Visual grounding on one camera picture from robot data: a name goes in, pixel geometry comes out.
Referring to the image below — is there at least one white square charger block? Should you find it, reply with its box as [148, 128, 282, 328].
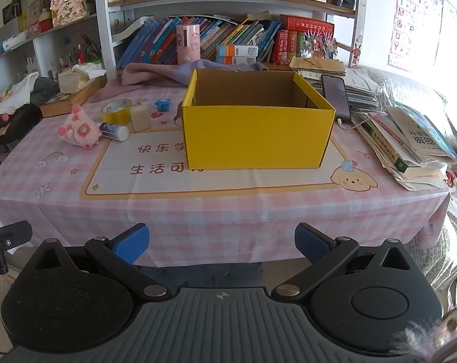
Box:
[130, 104, 151, 133]

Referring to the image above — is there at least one blue plastic bag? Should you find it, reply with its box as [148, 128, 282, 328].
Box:
[155, 98, 171, 112]

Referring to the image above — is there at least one row of blue books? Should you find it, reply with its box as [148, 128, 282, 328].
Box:
[116, 16, 190, 70]

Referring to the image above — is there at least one brown envelope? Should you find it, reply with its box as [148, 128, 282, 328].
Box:
[289, 57, 346, 75]

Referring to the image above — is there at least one orange white box lower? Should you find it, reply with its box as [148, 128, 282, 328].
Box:
[216, 56, 256, 65]

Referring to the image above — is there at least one stack of books and papers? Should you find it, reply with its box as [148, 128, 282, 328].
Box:
[294, 68, 457, 191]

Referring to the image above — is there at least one white spray bottle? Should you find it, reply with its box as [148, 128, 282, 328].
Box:
[98, 122, 129, 142]

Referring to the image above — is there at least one black smartphone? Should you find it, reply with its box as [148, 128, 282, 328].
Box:
[321, 75, 351, 120]

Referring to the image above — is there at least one alphabet wall poster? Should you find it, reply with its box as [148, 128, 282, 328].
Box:
[387, 0, 443, 71]

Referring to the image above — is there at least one orange white box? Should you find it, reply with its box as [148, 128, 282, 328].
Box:
[216, 44, 258, 57]
[216, 56, 256, 65]

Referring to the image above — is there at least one yellow cardboard box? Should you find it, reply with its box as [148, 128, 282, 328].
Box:
[181, 69, 336, 170]

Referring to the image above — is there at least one orange white box upper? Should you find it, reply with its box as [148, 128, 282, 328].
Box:
[216, 44, 258, 57]

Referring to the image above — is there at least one yellow tape roll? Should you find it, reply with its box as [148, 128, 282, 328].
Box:
[102, 99, 132, 126]

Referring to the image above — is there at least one white clothes pile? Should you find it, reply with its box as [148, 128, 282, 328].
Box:
[0, 72, 60, 116]

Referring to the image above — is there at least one red dictionary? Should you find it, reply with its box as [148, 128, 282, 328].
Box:
[279, 15, 334, 38]

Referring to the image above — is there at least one white bookshelf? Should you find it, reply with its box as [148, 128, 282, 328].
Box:
[0, 0, 367, 83]

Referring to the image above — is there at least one pink purple cloth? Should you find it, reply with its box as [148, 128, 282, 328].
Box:
[121, 60, 268, 87]

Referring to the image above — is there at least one pink cylindrical device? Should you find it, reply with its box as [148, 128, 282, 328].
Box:
[176, 25, 201, 66]

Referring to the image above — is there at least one pink checked tablecloth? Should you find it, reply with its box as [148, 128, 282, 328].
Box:
[0, 74, 452, 269]

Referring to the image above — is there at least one white tissue pack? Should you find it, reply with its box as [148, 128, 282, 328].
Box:
[58, 63, 105, 94]

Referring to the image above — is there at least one pink decorative doll figure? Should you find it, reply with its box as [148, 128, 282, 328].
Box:
[50, 0, 89, 28]

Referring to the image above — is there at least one pink plush pig toy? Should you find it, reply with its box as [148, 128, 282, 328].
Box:
[57, 104, 102, 150]

